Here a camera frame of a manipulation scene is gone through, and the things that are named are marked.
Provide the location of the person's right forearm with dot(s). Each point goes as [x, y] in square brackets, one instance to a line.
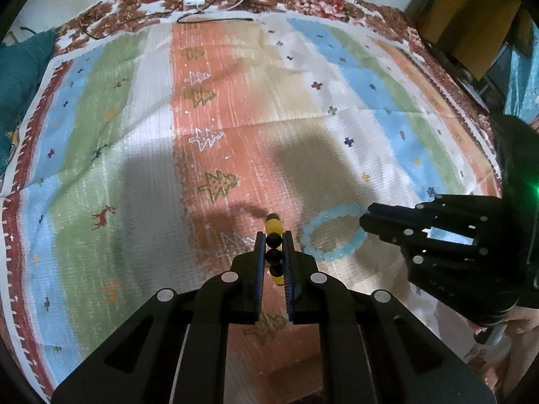
[522, 345]

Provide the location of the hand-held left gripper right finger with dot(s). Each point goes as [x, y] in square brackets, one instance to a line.
[288, 277]

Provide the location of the teal pillow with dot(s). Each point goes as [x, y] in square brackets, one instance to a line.
[21, 80]

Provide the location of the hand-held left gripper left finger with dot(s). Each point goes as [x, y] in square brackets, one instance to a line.
[259, 277]

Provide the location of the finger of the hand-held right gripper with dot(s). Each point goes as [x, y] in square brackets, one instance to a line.
[446, 269]
[421, 212]

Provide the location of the striped colourful mat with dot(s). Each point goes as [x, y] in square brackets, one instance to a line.
[126, 134]

